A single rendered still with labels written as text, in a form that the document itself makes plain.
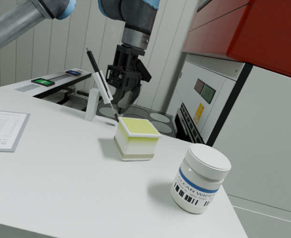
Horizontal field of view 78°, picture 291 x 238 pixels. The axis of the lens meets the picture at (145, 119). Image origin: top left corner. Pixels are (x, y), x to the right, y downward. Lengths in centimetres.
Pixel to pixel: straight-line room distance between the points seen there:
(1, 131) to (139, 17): 39
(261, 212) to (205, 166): 55
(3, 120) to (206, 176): 40
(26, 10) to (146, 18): 54
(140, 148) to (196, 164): 13
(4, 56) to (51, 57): 65
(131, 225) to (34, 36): 281
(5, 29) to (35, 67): 209
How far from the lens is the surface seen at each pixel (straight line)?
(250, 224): 84
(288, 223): 89
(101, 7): 63
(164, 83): 257
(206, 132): 58
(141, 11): 52
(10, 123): 46
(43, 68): 294
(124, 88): 51
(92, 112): 49
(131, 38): 51
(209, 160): 29
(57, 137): 42
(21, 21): 92
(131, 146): 36
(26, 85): 71
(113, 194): 31
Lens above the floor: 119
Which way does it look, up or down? 21 degrees down
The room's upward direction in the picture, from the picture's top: 18 degrees clockwise
